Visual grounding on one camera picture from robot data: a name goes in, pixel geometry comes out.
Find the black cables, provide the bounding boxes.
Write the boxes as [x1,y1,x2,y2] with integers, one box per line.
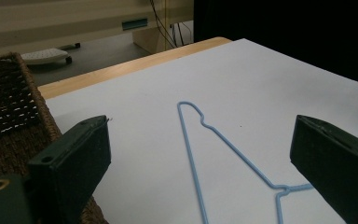
[148,0,194,49]

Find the beige cabinet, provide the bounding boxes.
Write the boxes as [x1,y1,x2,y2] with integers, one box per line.
[131,0,195,55]

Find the blue wire clothes hanger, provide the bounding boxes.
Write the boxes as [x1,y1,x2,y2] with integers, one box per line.
[176,101,315,224]

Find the white wheeled base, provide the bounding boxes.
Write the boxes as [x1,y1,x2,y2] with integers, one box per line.
[21,42,82,66]

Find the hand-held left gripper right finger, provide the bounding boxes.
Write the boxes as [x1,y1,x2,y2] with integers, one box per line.
[289,114,358,224]

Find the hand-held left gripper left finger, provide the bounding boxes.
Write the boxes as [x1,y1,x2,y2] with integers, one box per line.
[27,115,112,224]

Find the white table cover sheet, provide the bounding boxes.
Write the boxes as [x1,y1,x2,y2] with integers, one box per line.
[45,37,358,224]

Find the brown woven wicker basket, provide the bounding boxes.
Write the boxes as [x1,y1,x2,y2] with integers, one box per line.
[0,51,110,224]

